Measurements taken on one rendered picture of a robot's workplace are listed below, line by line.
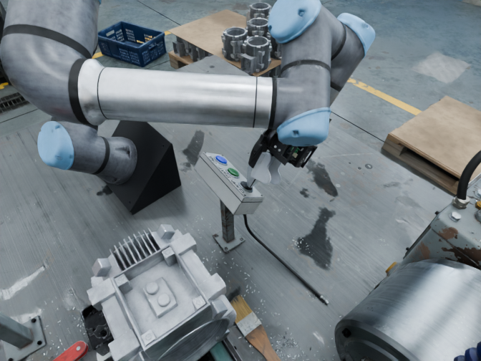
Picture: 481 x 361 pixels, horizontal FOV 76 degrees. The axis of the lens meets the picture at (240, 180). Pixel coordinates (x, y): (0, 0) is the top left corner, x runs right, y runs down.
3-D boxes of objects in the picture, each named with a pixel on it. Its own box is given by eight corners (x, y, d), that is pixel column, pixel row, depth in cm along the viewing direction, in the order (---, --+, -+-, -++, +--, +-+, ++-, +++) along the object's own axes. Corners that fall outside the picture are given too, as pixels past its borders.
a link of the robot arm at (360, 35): (330, 3, 52) (354, 27, 58) (294, 64, 56) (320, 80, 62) (363, 15, 47) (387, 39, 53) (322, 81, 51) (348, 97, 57)
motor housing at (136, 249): (237, 331, 61) (237, 295, 47) (149, 400, 54) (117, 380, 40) (188, 257, 72) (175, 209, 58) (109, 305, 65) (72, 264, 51)
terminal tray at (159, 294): (215, 319, 48) (212, 303, 43) (153, 364, 44) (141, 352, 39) (179, 262, 55) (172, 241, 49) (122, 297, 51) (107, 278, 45)
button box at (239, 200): (254, 214, 70) (265, 196, 68) (232, 215, 65) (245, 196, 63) (213, 170, 79) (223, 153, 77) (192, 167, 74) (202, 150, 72)
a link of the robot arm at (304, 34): (305, 46, 40) (346, 76, 48) (307, -30, 42) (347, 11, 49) (261, 66, 46) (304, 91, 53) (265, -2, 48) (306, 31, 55)
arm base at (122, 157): (99, 170, 103) (70, 165, 95) (118, 130, 101) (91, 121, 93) (123, 193, 96) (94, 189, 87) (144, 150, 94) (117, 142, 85)
